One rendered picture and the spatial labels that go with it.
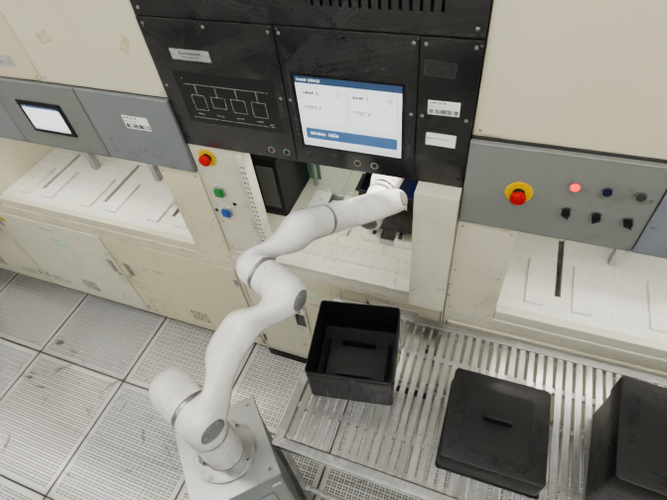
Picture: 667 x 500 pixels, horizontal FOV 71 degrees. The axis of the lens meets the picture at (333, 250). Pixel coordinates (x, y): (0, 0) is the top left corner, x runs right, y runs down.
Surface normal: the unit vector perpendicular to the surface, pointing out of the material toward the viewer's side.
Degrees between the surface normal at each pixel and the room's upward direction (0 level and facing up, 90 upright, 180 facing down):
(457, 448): 0
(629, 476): 0
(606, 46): 90
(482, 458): 0
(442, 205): 90
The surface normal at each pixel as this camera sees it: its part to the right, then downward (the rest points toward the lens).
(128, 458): -0.09, -0.65
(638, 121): -0.34, 0.73
